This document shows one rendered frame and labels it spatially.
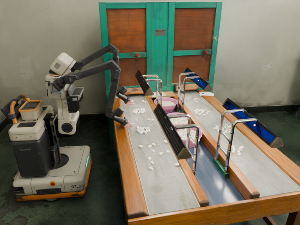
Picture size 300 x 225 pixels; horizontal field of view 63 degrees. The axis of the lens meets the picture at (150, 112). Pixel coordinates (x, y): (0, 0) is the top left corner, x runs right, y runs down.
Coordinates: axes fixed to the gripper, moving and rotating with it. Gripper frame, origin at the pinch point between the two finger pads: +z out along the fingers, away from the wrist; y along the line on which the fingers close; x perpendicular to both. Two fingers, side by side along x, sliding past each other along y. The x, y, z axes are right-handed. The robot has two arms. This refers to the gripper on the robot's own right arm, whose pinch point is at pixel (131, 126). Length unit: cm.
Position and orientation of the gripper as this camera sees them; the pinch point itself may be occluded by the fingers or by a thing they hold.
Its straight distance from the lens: 225.6
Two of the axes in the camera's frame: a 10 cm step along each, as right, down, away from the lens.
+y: -1.9, -4.1, 8.9
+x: -6.0, 7.7, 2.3
